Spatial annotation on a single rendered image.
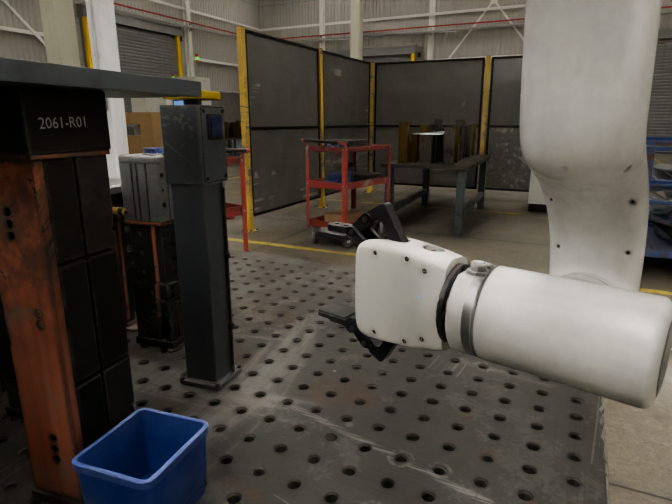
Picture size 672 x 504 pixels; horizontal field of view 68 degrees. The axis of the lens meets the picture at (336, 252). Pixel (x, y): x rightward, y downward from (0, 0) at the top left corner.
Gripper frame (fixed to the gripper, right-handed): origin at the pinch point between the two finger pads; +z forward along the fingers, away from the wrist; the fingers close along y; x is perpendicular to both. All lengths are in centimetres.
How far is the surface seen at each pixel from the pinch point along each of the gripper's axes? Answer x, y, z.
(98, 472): -23.8, 16.3, 10.0
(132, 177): 5, -6, 50
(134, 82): -11.0, -20.3, 17.4
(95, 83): -16.1, -20.0, 15.6
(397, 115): 637, -5, 398
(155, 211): 6.4, -0.2, 45.9
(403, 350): 34.1, 27.0, 11.1
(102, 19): 185, -89, 399
